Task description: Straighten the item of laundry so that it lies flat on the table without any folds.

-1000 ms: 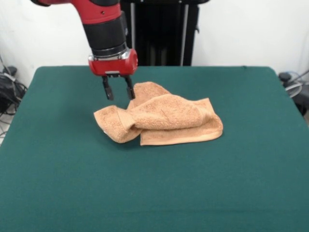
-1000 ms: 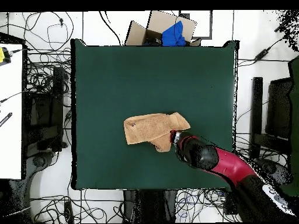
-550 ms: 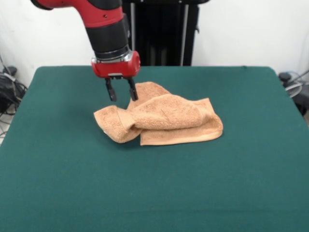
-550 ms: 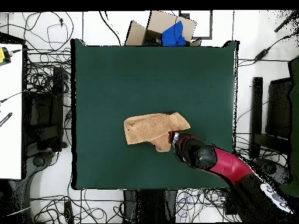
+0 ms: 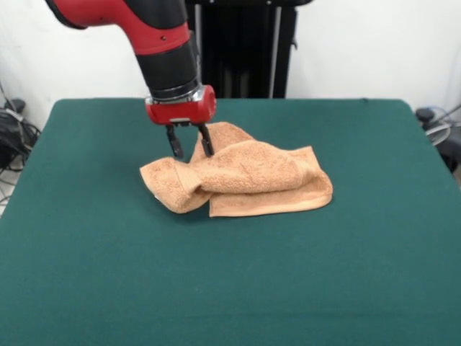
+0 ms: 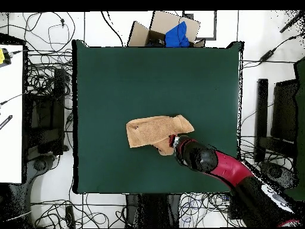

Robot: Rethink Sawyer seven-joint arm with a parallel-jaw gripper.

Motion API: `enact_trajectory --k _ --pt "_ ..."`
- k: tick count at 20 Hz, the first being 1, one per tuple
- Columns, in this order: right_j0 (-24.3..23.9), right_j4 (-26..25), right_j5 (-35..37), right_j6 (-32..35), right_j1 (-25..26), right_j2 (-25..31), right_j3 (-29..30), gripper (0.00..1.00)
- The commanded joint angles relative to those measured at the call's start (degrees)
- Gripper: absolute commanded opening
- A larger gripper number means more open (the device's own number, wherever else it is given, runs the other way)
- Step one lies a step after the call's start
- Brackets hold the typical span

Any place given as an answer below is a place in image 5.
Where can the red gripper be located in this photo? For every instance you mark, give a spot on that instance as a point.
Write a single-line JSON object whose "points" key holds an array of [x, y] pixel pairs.
{"points": [[180, 113]]}

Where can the tan terry towel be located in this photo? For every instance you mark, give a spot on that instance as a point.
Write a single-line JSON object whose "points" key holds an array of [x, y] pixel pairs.
{"points": [[252, 173]]}

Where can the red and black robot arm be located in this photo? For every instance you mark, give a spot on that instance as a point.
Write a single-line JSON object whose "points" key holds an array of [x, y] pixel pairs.
{"points": [[165, 54]]}

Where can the dark green table cloth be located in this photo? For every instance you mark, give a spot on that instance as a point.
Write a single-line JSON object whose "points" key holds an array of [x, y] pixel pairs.
{"points": [[108, 252]]}

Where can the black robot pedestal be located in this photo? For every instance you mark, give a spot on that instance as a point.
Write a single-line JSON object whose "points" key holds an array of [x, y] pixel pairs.
{"points": [[245, 54]]}

